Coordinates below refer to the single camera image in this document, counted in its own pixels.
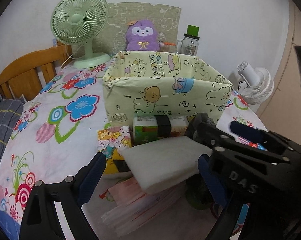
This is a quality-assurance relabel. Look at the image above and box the wooden bed headboard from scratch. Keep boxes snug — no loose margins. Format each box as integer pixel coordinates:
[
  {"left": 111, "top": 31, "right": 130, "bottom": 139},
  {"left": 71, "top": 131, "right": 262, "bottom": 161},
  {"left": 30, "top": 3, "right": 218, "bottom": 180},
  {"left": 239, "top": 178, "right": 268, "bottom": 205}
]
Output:
[{"left": 0, "top": 41, "right": 72, "bottom": 101}]

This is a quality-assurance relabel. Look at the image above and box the glass jar green lid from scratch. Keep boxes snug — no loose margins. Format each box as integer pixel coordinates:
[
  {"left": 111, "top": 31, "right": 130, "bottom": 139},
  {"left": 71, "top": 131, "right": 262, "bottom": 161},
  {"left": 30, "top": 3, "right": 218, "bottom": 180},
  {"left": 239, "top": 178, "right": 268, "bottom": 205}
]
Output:
[{"left": 176, "top": 25, "right": 199, "bottom": 56}]

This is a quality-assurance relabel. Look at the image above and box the white floor fan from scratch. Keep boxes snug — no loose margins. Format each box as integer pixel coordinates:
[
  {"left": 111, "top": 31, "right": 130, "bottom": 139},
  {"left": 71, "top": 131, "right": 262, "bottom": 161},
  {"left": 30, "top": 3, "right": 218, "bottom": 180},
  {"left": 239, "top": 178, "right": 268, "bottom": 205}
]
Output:
[{"left": 237, "top": 61, "right": 274, "bottom": 105}]

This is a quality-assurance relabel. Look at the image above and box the floral tablecloth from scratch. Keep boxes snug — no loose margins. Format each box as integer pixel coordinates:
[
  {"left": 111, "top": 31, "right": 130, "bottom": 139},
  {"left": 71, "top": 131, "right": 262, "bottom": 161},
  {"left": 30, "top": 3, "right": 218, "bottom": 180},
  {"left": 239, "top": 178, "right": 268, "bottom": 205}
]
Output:
[{"left": 0, "top": 63, "right": 266, "bottom": 239}]

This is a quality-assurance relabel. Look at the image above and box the purple plush toy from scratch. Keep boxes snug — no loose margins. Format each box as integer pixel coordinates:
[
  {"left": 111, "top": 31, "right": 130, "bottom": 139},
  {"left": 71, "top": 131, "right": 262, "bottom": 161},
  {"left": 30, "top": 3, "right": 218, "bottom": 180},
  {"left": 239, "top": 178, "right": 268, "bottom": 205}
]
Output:
[{"left": 125, "top": 20, "right": 160, "bottom": 51}]

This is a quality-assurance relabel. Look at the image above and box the grey plaid pillow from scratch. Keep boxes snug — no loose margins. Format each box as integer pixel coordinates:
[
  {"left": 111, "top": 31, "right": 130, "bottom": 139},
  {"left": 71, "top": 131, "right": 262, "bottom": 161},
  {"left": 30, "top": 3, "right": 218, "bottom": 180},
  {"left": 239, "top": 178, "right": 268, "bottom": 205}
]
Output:
[{"left": 0, "top": 94, "right": 23, "bottom": 163}]

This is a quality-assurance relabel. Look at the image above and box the pink striped clear package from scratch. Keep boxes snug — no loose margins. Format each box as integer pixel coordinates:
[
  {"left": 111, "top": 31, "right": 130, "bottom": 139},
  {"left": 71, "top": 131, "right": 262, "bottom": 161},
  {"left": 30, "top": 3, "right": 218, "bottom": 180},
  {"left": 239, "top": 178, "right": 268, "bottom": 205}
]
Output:
[{"left": 101, "top": 177, "right": 185, "bottom": 237}]

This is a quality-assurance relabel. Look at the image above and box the green desk fan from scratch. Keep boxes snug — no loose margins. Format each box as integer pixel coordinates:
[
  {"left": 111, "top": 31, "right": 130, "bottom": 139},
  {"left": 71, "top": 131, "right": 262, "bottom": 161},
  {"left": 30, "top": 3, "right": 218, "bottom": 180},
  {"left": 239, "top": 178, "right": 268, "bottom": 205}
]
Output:
[{"left": 51, "top": 0, "right": 110, "bottom": 69}]

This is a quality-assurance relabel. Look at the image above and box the white foam sponge block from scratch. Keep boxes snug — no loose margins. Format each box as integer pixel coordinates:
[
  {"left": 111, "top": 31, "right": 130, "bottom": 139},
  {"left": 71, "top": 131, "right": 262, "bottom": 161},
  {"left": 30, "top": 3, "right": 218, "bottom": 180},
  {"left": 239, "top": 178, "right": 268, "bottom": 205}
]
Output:
[{"left": 122, "top": 136, "right": 212, "bottom": 194}]

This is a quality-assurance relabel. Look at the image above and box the blue bed sheet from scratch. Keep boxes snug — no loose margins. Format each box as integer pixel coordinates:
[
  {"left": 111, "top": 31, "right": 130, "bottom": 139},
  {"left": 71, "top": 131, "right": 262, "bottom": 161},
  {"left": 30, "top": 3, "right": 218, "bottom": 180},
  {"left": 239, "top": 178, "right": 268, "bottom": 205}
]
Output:
[{"left": 0, "top": 211, "right": 20, "bottom": 240}]

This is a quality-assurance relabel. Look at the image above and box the green tissue pack black band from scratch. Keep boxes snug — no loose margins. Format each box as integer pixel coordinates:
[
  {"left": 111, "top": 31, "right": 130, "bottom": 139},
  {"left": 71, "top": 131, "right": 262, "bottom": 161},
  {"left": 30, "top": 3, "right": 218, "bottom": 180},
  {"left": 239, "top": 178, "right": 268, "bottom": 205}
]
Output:
[{"left": 133, "top": 115, "right": 189, "bottom": 145}]

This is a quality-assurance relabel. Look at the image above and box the cotton swab jar orange lid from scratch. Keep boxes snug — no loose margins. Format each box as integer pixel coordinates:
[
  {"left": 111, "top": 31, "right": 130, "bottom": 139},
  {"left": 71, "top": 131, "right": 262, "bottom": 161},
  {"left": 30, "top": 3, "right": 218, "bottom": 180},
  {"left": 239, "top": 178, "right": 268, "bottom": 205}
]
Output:
[{"left": 159, "top": 41, "right": 176, "bottom": 52}]

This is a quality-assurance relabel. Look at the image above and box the yellow cartoon tissue pack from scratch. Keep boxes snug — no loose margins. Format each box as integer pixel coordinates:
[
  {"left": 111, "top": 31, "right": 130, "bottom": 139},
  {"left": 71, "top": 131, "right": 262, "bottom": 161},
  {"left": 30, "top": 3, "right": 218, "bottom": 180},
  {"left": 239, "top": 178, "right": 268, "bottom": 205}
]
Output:
[{"left": 97, "top": 126, "right": 132, "bottom": 178}]

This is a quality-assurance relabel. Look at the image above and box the black soft cloth bundle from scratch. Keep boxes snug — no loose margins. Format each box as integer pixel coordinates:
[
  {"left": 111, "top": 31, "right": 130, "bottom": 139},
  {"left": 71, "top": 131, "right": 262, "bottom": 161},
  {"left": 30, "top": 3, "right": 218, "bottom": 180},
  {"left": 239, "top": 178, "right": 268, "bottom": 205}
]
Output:
[{"left": 185, "top": 113, "right": 215, "bottom": 210}]

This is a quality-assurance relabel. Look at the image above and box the cream cartoon fabric storage box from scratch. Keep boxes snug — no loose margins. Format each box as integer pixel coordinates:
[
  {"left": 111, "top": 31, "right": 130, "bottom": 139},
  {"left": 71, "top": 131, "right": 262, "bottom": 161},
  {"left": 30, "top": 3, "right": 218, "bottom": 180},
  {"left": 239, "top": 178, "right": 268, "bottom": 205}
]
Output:
[{"left": 103, "top": 51, "right": 233, "bottom": 126}]

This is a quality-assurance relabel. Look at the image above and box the cartoon printed cardboard sheet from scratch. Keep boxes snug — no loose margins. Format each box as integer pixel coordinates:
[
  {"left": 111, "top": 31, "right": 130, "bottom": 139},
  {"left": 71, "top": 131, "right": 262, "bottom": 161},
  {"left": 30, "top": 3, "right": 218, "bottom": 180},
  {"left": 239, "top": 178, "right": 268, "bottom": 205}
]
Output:
[{"left": 92, "top": 2, "right": 182, "bottom": 55}]

